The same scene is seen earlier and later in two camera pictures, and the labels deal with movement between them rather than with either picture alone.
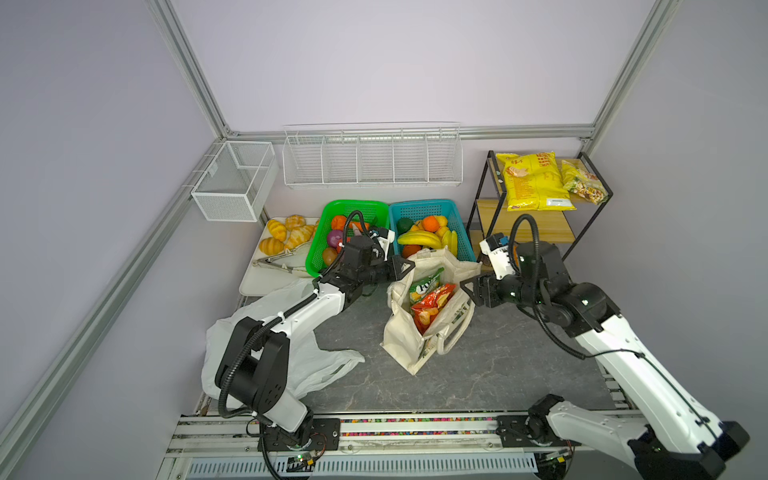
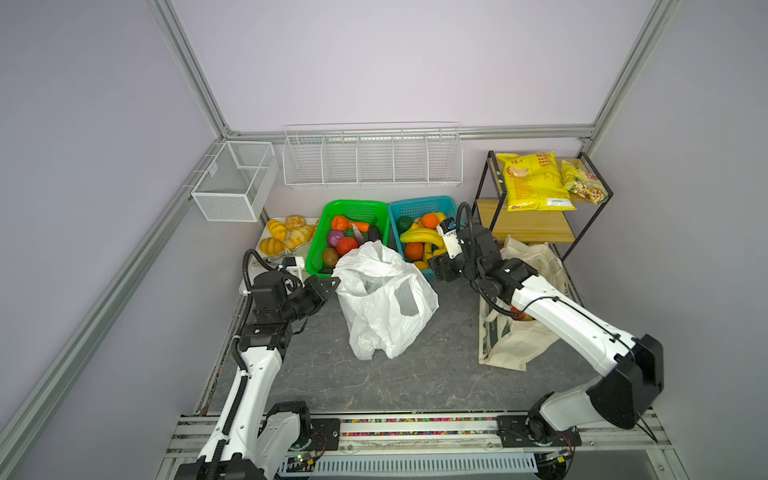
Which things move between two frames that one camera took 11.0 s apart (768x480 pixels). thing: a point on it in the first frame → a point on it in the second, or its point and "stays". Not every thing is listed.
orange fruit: [409, 250] stays
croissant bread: [271, 246] stays
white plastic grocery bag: [311, 364] → [367, 278]
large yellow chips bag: [533, 183] stays
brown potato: [330, 255] stays
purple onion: [333, 237] stays
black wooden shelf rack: [562, 227] stays
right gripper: [481, 285] → [442, 263]
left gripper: [395, 273] → [315, 282]
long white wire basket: [372, 155] stays
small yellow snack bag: [583, 183] stays
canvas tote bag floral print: [403, 342] → [504, 340]
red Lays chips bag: [428, 310] → [520, 315]
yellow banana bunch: [420, 238] stays
